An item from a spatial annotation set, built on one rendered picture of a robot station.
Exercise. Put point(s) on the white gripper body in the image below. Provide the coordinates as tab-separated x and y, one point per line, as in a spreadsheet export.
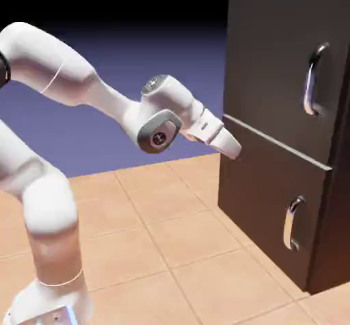
225	142

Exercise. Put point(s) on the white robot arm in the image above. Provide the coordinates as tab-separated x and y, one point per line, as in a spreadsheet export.
68	68

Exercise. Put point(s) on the small dark cabinet door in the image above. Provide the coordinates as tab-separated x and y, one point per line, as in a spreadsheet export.
262	204

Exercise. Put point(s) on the large dark cabinet door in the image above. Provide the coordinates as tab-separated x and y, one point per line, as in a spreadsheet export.
273	71

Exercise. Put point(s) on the dark wood cabinet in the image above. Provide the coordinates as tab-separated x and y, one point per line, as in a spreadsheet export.
336	166

